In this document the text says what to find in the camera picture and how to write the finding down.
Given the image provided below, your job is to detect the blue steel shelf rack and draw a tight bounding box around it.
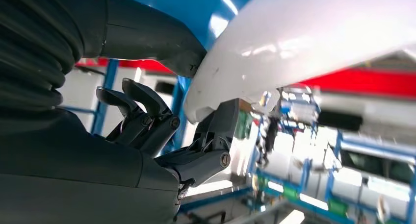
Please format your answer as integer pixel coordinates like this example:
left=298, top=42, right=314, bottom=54
left=179, top=86, right=416, bottom=224
left=60, top=0, right=265, bottom=155

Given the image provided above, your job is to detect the red barrier belt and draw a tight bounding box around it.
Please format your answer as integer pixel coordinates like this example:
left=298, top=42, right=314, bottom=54
left=75, top=57, right=416, bottom=100

